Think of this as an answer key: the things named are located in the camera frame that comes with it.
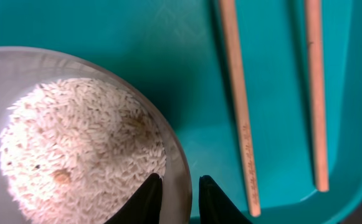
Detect cooked white rice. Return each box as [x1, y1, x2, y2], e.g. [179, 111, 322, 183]
[0, 78, 166, 223]

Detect grey rice bowl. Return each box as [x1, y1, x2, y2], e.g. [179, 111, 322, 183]
[0, 47, 193, 224]

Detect teal serving tray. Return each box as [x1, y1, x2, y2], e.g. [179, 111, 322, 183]
[0, 0, 362, 223]

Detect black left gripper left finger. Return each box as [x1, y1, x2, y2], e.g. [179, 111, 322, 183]
[105, 173, 163, 224]

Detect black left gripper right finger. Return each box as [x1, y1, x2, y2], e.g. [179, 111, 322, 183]
[199, 175, 252, 224]

